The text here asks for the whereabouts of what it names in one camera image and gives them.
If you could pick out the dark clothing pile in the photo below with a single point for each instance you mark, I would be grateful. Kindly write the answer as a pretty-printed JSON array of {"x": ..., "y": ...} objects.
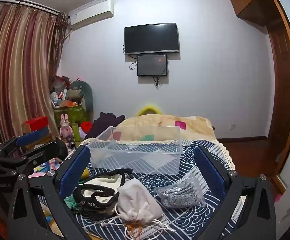
[{"x": 104, "y": 125}]

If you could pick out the green cloth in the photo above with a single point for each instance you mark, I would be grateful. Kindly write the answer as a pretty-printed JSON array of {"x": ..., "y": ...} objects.
[{"x": 71, "y": 202}]

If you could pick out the striped brown curtain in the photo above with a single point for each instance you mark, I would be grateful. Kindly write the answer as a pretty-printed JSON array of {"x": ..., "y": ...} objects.
[{"x": 17, "y": 67}]

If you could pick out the red cloth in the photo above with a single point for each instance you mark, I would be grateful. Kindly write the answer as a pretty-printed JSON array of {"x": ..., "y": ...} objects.
[{"x": 86, "y": 127}]

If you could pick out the plastic bag of silver scrubbers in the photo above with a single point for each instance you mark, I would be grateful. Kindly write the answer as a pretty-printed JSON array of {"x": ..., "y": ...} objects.
[{"x": 180, "y": 193}]

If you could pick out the clear plastic storage bin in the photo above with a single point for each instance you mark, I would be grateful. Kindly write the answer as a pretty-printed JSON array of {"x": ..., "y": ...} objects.
[{"x": 134, "y": 160}]

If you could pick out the green gift bag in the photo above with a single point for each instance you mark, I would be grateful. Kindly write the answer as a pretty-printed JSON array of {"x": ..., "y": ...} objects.
[{"x": 72, "y": 115}]

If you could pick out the cream bag with black trim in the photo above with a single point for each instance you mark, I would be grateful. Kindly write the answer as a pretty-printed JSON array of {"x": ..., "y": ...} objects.
[{"x": 99, "y": 182}]

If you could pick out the pink bunny plush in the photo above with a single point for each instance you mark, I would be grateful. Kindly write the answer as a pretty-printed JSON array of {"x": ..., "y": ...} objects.
[{"x": 66, "y": 127}]

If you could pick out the small black wall monitor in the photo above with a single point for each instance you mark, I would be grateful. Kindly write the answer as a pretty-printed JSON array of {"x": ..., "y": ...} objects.
[{"x": 152, "y": 65}]

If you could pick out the red box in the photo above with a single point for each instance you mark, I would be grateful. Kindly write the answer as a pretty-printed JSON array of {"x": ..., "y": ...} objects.
[{"x": 34, "y": 123}]

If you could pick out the wooden overhead cabinet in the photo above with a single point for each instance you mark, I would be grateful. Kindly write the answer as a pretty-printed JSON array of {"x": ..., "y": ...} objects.
[{"x": 252, "y": 0}]

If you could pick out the black wall television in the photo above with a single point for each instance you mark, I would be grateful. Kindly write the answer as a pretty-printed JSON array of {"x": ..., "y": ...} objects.
[{"x": 152, "y": 38}]

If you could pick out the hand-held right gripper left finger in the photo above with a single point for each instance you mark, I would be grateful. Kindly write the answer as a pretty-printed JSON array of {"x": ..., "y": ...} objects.
[{"x": 75, "y": 172}]

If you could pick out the yellow curved cushion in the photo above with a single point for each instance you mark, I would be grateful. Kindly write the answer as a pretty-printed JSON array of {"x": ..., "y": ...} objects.
[{"x": 150, "y": 108}]

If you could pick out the green cylinder tube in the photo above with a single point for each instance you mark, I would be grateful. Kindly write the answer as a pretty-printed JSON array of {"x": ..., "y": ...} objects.
[{"x": 76, "y": 132}]

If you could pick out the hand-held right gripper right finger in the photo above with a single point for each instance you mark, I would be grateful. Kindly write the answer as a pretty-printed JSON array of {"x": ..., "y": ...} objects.
[{"x": 210, "y": 172}]

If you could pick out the pile of toys and boxes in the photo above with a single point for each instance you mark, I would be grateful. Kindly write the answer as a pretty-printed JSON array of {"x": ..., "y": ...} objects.
[{"x": 59, "y": 90}]

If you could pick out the white curtain rail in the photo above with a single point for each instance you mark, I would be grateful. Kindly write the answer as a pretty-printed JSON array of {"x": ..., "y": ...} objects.
[{"x": 27, "y": 3}]

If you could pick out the colourful printed mat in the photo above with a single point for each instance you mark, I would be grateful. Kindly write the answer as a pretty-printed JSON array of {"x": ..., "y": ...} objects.
[{"x": 48, "y": 165}]

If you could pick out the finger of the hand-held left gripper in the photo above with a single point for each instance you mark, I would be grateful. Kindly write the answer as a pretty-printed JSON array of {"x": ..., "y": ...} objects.
[
  {"x": 31, "y": 137},
  {"x": 48, "y": 150}
]

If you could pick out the orange thread tassel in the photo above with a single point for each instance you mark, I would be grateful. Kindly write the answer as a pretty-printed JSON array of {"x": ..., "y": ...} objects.
[{"x": 134, "y": 232}]

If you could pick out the beige printed blanket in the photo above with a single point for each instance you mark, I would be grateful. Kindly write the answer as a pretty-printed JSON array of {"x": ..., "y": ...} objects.
[{"x": 197, "y": 125}]

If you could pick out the yellow soft item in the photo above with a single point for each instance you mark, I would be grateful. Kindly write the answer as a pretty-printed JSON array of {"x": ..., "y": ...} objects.
[{"x": 85, "y": 173}]

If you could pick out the wooden door frame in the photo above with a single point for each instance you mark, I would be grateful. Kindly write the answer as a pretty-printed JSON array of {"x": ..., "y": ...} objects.
[{"x": 284, "y": 85}]

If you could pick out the white air conditioner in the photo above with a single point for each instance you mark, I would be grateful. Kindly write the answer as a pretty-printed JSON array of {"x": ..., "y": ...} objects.
[{"x": 92, "y": 13}]

